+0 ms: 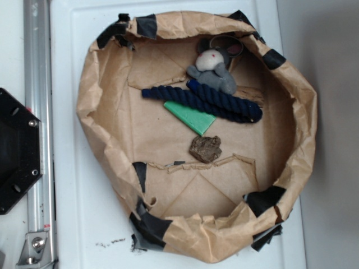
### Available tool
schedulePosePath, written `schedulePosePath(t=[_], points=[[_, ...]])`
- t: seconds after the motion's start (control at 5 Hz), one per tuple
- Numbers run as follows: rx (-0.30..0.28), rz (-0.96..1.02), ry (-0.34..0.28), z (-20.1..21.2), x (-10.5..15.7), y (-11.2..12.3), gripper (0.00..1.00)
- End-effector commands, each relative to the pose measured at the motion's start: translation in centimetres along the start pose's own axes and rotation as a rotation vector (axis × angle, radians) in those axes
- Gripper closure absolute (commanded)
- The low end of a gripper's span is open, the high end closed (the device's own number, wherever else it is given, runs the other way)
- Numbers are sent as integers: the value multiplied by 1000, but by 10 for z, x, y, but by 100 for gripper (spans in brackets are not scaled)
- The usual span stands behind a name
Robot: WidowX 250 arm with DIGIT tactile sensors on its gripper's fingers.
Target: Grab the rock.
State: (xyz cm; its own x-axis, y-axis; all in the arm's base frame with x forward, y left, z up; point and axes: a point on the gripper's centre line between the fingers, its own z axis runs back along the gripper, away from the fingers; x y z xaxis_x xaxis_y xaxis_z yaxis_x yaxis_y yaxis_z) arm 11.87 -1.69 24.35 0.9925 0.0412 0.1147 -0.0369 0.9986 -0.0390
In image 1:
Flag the brown rock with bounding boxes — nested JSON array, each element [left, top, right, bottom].
[[189, 136, 222, 164]]

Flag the green triangular block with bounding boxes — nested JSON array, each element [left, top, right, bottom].
[[164, 101, 216, 136]]

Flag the brown paper bag basket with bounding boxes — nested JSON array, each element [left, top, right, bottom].
[[76, 11, 317, 263]]

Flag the grey plush mouse toy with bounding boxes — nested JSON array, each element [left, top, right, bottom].
[[187, 35, 243, 95]]

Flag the dark blue twisted rope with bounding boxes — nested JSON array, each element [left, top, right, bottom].
[[141, 79, 264, 124]]

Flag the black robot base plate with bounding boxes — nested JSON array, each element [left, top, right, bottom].
[[1, 88, 42, 215]]

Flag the aluminium extrusion rail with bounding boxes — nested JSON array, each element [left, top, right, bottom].
[[22, 0, 54, 233]]

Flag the metal corner bracket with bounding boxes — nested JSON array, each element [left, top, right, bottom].
[[16, 231, 57, 268]]

